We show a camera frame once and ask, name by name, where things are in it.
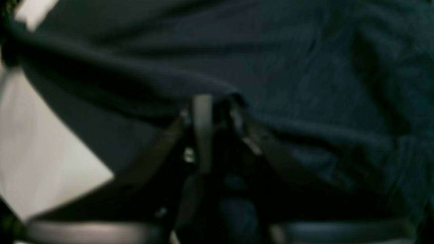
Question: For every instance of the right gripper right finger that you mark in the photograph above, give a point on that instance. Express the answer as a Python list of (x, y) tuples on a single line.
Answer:
[(277, 177)]

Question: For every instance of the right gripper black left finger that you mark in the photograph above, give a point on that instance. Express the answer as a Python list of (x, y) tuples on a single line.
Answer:
[(169, 177)]

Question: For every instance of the black t-shirt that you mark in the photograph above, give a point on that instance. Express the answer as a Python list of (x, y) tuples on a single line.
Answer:
[(346, 85)]

